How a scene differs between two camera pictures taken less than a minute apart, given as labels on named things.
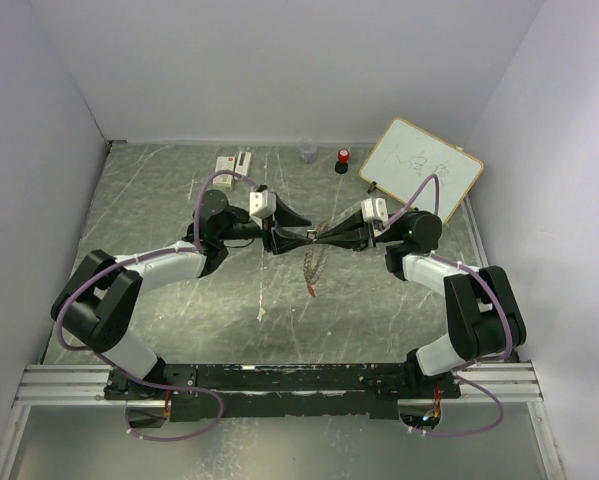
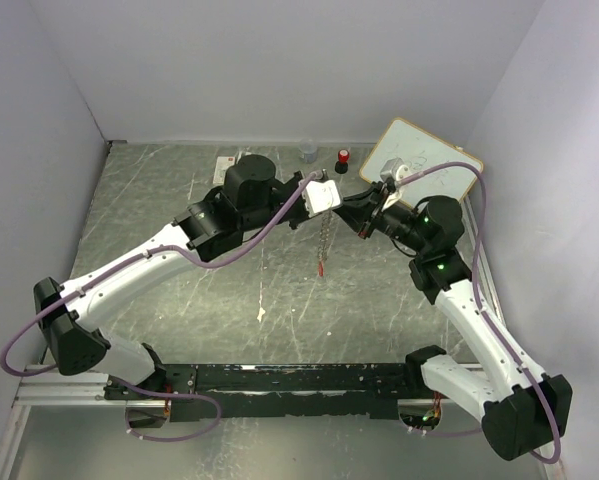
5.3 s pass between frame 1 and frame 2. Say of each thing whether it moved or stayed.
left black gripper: moved
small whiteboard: stayed
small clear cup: stayed
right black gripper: moved
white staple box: stayed
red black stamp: stayed
